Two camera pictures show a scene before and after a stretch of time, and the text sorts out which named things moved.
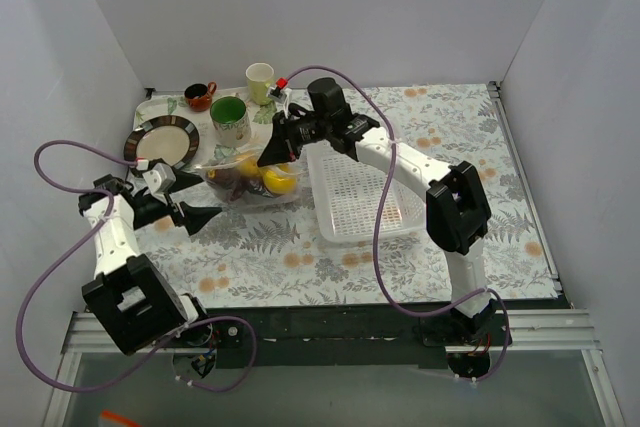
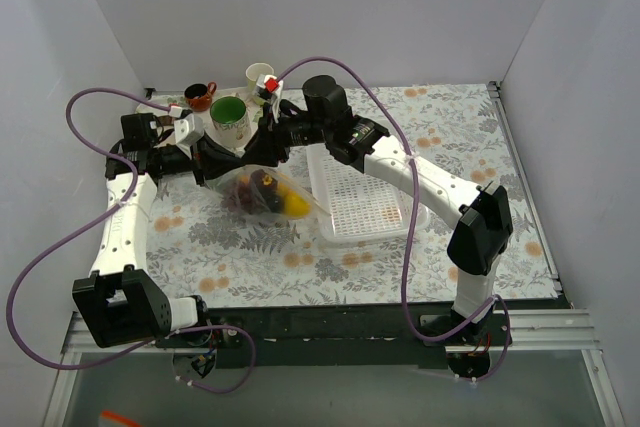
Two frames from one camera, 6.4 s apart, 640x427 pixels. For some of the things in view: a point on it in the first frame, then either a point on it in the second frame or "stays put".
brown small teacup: (199, 96) stays put
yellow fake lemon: (279, 184) -> (295, 206)
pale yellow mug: (260, 77) stays put
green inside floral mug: (230, 118) stays put
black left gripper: (180, 214) -> (200, 161)
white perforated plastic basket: (347, 195) stays put
